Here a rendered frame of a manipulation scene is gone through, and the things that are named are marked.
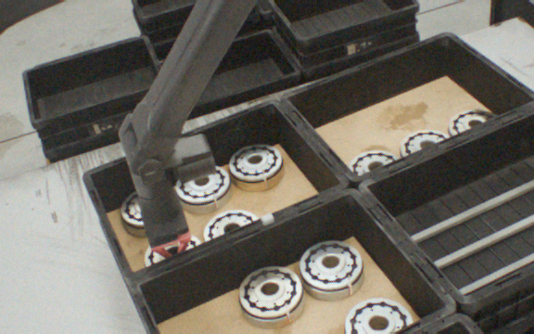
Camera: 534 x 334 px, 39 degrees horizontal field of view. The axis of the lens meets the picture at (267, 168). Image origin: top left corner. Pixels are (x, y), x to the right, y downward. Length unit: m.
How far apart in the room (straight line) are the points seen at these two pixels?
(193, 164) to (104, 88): 1.31
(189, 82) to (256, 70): 1.57
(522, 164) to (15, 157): 2.17
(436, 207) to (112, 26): 2.67
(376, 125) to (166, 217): 0.53
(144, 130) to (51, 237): 0.65
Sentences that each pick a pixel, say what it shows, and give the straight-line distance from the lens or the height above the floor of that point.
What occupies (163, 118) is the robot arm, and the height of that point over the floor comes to 1.19.
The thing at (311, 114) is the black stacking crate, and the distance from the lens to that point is 1.54.
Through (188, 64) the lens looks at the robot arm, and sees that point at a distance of 0.99.
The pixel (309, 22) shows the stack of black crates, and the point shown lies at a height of 0.49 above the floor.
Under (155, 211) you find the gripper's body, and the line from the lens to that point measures 1.21.
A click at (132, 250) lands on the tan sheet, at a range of 1.40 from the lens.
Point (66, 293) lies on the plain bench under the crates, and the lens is 1.55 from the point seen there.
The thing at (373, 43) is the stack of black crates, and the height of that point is 0.51.
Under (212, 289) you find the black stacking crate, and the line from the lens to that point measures 1.26.
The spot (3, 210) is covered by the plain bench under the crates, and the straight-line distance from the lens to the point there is 1.80.
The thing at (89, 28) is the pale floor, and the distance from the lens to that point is 3.86.
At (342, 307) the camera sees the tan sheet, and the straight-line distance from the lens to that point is 1.23.
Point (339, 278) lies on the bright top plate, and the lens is 1.23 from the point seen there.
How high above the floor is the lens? 1.80
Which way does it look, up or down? 41 degrees down
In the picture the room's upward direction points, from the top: 10 degrees counter-clockwise
